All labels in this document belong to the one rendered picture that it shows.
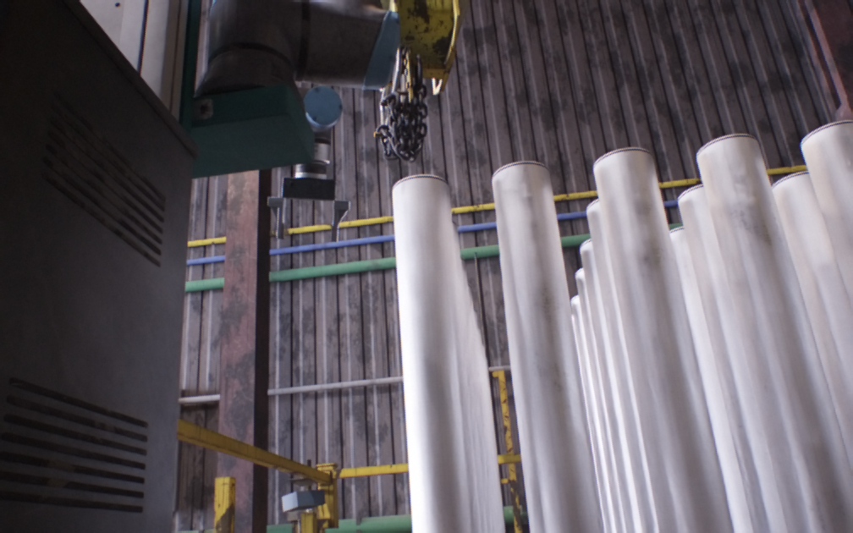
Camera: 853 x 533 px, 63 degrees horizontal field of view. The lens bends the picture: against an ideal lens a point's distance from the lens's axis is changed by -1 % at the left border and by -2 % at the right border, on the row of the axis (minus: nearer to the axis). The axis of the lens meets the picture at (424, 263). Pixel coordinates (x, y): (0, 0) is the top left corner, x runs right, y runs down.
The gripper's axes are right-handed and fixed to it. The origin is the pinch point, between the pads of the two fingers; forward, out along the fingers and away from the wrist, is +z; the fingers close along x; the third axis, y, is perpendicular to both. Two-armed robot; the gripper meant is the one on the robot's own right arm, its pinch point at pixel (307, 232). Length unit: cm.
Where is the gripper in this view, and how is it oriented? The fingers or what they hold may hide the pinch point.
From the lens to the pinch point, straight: 177.9
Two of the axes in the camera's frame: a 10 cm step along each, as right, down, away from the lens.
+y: 0.1, 0.2, -10.0
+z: -0.5, 10.0, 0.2
